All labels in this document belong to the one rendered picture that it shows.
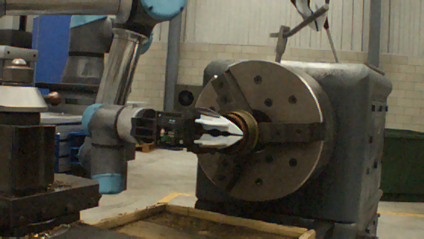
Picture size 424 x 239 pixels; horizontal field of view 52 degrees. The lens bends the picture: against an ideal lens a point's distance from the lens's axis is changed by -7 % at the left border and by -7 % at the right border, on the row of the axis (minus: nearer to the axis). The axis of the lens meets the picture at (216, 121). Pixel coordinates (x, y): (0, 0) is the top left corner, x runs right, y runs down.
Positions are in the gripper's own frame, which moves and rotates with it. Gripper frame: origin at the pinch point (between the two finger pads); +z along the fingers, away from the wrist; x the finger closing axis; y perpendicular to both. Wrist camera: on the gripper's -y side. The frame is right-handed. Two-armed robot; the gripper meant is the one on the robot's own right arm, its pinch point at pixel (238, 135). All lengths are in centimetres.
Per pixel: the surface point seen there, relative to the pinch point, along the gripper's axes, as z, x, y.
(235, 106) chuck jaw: -4.7, 5.0, -8.0
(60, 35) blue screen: -472, 80, -376
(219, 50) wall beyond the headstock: -510, 115, -917
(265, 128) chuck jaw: 2.5, 1.2, -7.0
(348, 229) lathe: 16.6, -22.9, -30.7
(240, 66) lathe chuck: -7.7, 13.8, -14.9
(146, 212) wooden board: -19.8, -18.4, 0.6
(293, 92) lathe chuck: 5.0, 8.6, -15.1
